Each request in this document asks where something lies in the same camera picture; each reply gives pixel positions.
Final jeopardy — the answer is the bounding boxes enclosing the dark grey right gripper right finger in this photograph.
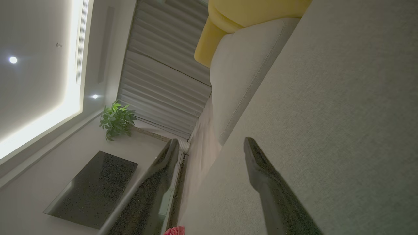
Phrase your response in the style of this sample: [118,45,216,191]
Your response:
[244,137,324,235]

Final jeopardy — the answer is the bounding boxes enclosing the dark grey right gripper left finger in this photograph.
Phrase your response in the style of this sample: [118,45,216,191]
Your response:
[97,138,180,235]

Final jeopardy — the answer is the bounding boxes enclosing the red mesh jersey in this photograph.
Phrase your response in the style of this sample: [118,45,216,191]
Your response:
[163,225,185,235]

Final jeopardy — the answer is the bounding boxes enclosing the black flat television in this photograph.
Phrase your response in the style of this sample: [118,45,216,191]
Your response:
[43,151,138,230]

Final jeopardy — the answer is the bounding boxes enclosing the green leafy potted plant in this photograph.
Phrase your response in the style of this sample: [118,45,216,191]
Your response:
[99,101,171,142]

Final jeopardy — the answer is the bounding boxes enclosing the large grey sofa ottoman cushion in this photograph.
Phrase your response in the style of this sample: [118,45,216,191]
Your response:
[178,0,418,235]

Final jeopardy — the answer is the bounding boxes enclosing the grey pleated curtain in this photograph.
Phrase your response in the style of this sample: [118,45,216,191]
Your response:
[117,0,212,140]

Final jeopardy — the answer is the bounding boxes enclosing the grey sofa seat cushion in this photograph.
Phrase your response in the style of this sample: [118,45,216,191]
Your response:
[209,17,301,146]

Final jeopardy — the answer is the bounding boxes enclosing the glowing ceiling cove light strip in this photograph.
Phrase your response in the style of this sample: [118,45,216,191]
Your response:
[0,0,86,160]

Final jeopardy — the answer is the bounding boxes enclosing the white slotted ceiling air vent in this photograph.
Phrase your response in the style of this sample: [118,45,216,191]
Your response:
[76,0,89,85]

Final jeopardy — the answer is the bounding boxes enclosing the large yellow sofa back cushion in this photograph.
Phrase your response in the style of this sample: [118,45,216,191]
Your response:
[194,0,312,68]

